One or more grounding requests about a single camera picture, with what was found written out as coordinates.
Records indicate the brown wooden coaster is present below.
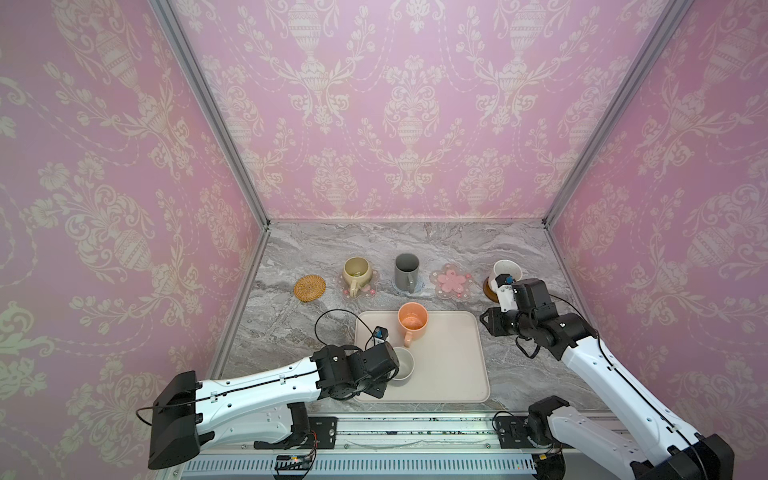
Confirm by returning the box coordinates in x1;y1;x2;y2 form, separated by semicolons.
482;278;499;303

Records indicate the white mug purple handle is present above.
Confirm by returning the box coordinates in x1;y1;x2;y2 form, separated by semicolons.
391;347;416;383

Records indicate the pink flower coaster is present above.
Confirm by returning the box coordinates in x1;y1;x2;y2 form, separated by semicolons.
336;269;380;300
429;263;474;300

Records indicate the orange pink mug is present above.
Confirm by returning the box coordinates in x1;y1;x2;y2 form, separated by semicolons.
397;302;429;348

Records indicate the yellow-green mug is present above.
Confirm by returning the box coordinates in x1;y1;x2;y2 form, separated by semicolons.
342;256;373;298

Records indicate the woven tan coaster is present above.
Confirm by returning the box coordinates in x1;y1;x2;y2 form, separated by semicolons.
293;275;327;303

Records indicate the dark grey mug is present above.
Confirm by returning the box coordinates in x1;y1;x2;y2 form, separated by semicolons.
394;253;420;294

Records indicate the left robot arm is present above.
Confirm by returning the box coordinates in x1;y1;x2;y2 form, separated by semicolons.
147;342;400;470

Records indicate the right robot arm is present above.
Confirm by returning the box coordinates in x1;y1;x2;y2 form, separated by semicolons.
479;274;735;479

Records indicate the blue grey round coaster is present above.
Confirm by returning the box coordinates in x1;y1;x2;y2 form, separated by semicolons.
393;272;425;295

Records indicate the beige serving tray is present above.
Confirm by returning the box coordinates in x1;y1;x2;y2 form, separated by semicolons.
359;311;491;404

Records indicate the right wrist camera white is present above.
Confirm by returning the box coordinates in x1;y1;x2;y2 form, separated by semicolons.
494;274;517;313

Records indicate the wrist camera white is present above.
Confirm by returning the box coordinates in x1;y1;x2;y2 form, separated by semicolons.
494;274;517;313
373;326;389;345

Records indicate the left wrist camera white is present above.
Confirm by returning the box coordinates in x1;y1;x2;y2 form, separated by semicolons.
373;326;389;345

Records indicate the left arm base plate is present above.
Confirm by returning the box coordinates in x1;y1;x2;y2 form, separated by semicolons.
253;416;338;450

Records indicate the aluminium front rail frame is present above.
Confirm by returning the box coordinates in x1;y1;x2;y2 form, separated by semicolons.
153;412;629;479

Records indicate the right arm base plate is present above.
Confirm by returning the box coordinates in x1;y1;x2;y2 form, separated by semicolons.
492;412;533;450

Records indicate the right corner aluminium post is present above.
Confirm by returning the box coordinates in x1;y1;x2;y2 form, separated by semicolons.
542;0;694;232

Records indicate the corner aluminium post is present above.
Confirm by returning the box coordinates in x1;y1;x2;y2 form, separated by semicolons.
149;0;269;230
542;0;694;232

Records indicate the left corner aluminium post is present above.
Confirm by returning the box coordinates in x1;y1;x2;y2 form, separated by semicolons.
149;0;269;230

